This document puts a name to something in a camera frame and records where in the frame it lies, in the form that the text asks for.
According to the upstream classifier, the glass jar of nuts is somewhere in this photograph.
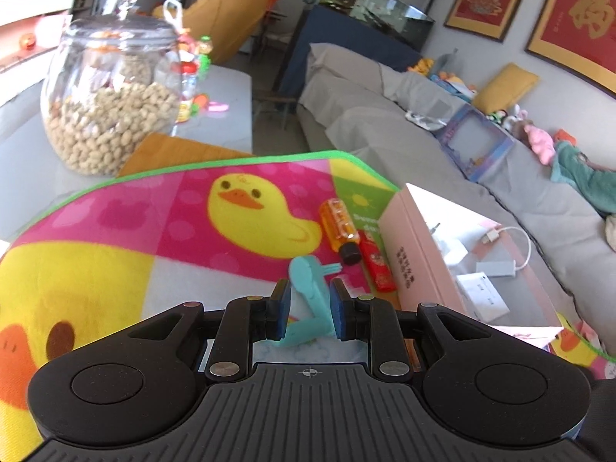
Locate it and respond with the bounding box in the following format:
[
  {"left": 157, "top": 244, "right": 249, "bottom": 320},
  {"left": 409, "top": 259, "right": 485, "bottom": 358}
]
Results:
[{"left": 41, "top": 0, "right": 182, "bottom": 175}]

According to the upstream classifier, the pink plush toy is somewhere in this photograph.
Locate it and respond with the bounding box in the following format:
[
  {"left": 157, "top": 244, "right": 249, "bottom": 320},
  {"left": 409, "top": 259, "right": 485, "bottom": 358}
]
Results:
[{"left": 524, "top": 124, "right": 556, "bottom": 166}]

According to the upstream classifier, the purple framed picture box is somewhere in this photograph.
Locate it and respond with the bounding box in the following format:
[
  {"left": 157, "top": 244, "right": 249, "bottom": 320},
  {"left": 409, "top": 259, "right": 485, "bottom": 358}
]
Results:
[{"left": 434, "top": 104, "right": 515, "bottom": 182}]

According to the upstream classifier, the white rectangular product box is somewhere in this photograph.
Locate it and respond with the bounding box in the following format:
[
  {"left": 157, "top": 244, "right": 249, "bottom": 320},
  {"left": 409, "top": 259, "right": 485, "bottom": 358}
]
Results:
[{"left": 456, "top": 272, "right": 509, "bottom": 323}]

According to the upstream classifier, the red gold calligraphy picture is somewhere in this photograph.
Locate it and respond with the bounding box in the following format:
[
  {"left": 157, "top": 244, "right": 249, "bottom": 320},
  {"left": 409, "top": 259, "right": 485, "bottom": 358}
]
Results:
[{"left": 526, "top": 0, "right": 615, "bottom": 96}]

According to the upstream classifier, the white travel plug adapter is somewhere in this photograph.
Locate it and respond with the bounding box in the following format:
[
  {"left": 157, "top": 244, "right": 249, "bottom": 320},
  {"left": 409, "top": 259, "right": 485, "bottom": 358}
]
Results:
[{"left": 430, "top": 223, "right": 468, "bottom": 267}]

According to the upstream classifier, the white plastic bag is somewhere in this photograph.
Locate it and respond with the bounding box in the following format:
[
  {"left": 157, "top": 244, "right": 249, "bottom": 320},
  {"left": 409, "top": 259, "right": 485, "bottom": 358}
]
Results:
[{"left": 163, "top": 0, "right": 190, "bottom": 35}]

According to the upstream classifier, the colourful cartoon play mat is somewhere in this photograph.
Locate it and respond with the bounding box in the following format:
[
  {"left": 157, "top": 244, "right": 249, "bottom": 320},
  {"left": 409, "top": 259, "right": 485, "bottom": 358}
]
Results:
[{"left": 1, "top": 151, "right": 615, "bottom": 461}]

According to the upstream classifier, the red packet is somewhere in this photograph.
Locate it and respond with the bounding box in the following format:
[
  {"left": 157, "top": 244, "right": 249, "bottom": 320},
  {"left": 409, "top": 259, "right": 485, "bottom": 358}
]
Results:
[{"left": 358, "top": 229, "right": 397, "bottom": 293}]

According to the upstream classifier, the glass fish tank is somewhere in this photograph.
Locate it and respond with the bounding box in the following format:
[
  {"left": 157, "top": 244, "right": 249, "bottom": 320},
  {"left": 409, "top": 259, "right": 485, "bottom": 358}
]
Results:
[{"left": 312, "top": 0, "right": 437, "bottom": 54}]

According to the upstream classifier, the teal blanket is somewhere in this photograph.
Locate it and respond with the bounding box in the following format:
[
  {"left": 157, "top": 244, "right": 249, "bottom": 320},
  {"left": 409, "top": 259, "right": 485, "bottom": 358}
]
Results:
[{"left": 550, "top": 141, "right": 616, "bottom": 215}]

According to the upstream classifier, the grey covered sofa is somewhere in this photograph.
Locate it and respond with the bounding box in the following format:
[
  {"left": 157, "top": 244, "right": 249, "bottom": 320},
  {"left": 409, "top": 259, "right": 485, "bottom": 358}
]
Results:
[{"left": 299, "top": 43, "right": 615, "bottom": 353}]

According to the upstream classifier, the pink cardboard box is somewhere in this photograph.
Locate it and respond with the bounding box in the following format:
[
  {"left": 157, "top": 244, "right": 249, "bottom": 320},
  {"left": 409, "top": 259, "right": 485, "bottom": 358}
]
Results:
[{"left": 378, "top": 184, "right": 563, "bottom": 348}]

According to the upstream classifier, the small red-lid jar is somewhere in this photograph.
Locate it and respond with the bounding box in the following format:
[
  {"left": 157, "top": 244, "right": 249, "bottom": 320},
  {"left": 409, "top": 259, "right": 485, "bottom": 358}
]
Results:
[{"left": 176, "top": 62, "right": 198, "bottom": 123}]

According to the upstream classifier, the yellow armchair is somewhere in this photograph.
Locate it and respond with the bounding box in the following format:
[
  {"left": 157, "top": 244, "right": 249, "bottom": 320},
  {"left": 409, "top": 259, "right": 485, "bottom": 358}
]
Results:
[{"left": 150, "top": 0, "right": 276, "bottom": 65}]

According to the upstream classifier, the orange liquid bottle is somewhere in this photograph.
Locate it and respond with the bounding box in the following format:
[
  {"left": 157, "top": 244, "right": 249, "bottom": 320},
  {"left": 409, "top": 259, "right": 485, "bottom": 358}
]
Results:
[{"left": 318, "top": 198, "right": 361, "bottom": 266}]

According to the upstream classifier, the teal plastic clip tool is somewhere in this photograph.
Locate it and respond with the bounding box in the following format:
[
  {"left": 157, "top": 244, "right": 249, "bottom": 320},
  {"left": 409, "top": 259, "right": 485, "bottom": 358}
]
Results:
[{"left": 273, "top": 256, "right": 343, "bottom": 347}]

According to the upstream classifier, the dark blue cabinet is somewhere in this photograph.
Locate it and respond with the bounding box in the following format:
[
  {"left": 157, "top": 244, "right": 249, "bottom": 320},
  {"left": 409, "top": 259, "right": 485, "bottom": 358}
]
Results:
[{"left": 274, "top": 5, "right": 422, "bottom": 98}]

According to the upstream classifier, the white slim adapter box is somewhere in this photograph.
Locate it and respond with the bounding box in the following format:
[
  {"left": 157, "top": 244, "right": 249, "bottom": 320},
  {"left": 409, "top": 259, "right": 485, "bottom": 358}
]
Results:
[{"left": 475, "top": 226, "right": 532, "bottom": 278}]

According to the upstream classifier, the green toy bottle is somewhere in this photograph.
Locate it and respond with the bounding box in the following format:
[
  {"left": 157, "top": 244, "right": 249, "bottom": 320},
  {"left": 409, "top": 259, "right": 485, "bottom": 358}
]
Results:
[{"left": 195, "top": 35, "right": 213, "bottom": 79}]

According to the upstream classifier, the yellow cushion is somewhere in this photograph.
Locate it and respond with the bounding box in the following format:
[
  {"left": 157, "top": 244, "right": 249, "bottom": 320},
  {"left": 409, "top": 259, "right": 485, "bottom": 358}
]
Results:
[{"left": 471, "top": 63, "right": 540, "bottom": 115}]

